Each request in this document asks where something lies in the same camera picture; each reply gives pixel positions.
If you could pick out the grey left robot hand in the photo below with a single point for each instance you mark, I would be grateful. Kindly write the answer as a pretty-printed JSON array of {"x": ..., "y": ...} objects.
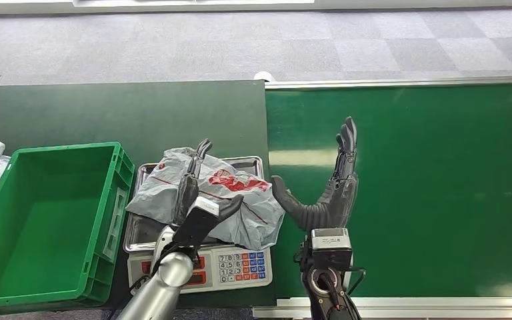
[{"x": 186, "y": 194}]

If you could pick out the aluminium conveyor side rail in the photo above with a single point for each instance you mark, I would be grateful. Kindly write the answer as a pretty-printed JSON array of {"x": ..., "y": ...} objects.
[
  {"x": 393, "y": 82},
  {"x": 415, "y": 307}
]

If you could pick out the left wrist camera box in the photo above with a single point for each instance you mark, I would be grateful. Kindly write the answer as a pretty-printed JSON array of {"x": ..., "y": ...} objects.
[{"x": 198, "y": 221}]

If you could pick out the green conveyor belt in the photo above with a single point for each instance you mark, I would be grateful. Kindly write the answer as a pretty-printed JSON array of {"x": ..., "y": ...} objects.
[{"x": 437, "y": 185}]

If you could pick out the white conveyor roller end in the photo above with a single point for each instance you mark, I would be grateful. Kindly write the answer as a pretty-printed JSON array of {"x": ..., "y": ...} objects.
[{"x": 265, "y": 76}]

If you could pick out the white electronic scale body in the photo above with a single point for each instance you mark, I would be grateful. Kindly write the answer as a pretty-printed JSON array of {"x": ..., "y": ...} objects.
[{"x": 238, "y": 267}]

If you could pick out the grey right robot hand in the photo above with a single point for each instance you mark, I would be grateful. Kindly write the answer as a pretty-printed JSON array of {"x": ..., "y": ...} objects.
[{"x": 335, "y": 207}]

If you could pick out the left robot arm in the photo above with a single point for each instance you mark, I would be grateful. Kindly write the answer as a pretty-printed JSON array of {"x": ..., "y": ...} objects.
[{"x": 167, "y": 278}]

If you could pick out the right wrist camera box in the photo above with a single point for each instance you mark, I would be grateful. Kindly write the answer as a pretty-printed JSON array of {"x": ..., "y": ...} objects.
[{"x": 331, "y": 245}]

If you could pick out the green plastic crate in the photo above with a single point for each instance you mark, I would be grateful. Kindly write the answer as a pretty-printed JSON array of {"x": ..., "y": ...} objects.
[{"x": 30, "y": 221}]

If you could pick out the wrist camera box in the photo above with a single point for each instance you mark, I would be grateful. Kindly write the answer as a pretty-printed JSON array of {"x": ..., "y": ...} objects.
[
  {"x": 331, "y": 245},
  {"x": 198, "y": 221}
]

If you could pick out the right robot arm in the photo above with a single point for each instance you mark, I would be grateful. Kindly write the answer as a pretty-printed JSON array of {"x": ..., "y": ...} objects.
[{"x": 326, "y": 291}]

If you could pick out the grey package bag red print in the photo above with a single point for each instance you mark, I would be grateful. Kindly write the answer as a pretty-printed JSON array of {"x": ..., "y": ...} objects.
[{"x": 242, "y": 207}]

